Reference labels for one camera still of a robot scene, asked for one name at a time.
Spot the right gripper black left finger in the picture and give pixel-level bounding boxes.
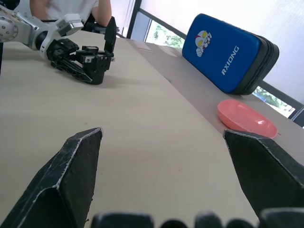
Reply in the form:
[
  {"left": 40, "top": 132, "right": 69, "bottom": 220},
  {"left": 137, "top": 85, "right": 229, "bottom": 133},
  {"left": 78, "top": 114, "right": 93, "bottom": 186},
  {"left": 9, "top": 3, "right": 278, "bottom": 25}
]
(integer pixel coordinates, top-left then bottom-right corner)
[{"left": 0, "top": 127, "right": 104, "bottom": 228}]

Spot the black pointed finger of the left gripper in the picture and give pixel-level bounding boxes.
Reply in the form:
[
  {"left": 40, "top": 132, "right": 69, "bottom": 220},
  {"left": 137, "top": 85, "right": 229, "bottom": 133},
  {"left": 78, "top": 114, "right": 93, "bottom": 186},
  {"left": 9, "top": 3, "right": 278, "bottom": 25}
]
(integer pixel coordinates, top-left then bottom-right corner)
[{"left": 50, "top": 58, "right": 94, "bottom": 84}]

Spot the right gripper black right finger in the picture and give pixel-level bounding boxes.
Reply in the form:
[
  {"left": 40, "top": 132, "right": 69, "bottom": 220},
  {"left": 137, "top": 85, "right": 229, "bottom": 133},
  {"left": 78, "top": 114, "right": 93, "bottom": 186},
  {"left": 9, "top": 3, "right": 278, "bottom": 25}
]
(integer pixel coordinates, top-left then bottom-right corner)
[{"left": 223, "top": 129, "right": 304, "bottom": 218}]

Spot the black gripper body workpiece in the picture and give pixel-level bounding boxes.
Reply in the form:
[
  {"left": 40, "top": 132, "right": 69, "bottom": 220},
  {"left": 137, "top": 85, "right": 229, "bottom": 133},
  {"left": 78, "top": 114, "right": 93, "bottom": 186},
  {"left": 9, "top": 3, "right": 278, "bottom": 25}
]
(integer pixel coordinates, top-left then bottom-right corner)
[{"left": 75, "top": 45, "right": 115, "bottom": 86}]

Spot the black finger piece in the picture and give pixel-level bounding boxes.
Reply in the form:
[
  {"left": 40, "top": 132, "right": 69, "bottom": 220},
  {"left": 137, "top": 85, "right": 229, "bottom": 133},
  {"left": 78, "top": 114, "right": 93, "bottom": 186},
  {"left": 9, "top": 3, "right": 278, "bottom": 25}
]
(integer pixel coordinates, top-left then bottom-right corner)
[{"left": 104, "top": 16, "right": 117, "bottom": 57}]

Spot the person in white shirt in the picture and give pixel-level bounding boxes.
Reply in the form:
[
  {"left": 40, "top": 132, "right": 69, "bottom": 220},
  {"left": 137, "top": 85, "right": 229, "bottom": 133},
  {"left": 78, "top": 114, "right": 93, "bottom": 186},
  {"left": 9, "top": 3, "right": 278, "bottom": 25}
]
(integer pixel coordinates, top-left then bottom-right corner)
[{"left": 13, "top": 0, "right": 99, "bottom": 21}]

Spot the pink plastic bowl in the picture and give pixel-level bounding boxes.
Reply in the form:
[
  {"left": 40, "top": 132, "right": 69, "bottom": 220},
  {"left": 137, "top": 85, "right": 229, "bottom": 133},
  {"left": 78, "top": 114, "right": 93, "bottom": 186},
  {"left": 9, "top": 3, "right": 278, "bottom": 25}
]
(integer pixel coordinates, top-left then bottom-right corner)
[{"left": 217, "top": 99, "right": 278, "bottom": 140}]

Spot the blue zippered case with cartoon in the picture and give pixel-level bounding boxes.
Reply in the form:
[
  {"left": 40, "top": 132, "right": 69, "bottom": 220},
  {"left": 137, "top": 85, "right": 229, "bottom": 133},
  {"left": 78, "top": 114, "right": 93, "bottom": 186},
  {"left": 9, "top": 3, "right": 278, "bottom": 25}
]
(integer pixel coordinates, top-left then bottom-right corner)
[{"left": 181, "top": 13, "right": 280, "bottom": 96}]

